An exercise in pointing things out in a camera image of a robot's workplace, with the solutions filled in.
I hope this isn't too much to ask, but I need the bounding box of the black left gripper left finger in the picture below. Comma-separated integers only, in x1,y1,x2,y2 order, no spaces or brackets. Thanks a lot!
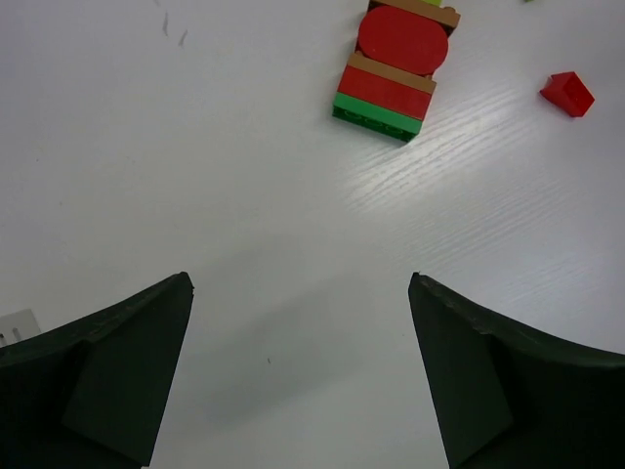
1,272,193,468

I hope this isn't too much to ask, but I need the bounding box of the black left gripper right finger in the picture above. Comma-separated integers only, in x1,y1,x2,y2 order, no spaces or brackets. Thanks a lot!
408,274,624,468

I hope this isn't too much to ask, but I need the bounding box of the white slotted container near left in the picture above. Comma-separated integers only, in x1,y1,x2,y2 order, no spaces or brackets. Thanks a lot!
0,309,41,348

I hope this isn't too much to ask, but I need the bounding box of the red green brown lego stack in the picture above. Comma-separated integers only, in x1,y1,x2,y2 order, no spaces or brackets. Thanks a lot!
332,1,461,143

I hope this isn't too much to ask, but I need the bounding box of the small red sloped lego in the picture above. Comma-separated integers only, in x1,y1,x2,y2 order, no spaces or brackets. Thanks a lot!
539,71,595,118

